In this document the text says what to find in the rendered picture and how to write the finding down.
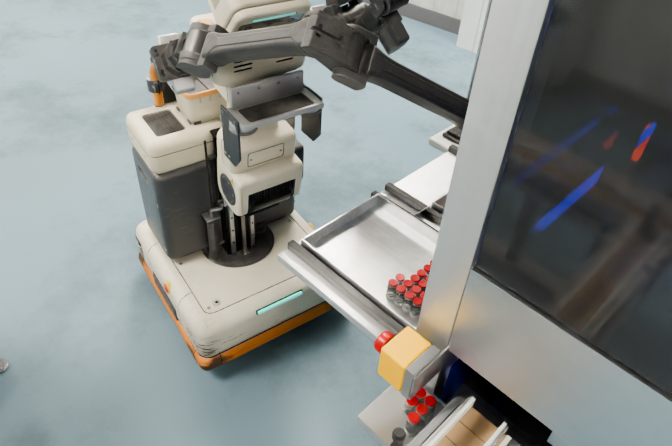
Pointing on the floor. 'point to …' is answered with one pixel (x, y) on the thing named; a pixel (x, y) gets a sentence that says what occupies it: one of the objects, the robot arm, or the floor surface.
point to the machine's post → (489, 128)
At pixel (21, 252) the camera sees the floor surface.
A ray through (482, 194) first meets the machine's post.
